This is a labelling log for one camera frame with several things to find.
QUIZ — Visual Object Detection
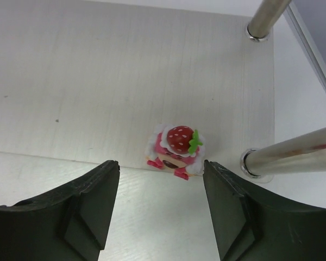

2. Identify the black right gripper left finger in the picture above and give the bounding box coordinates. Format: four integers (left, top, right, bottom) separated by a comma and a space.
0, 160, 120, 260

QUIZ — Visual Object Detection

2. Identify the light wooden two-tier shelf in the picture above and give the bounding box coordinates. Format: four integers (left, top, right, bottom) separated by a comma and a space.
0, 0, 326, 180

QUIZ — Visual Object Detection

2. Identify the white strawberry cake slice toy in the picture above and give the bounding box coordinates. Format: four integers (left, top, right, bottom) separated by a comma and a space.
145, 124, 205, 180

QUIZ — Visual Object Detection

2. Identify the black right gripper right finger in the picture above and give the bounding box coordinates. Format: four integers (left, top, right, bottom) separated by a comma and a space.
203, 160, 326, 260

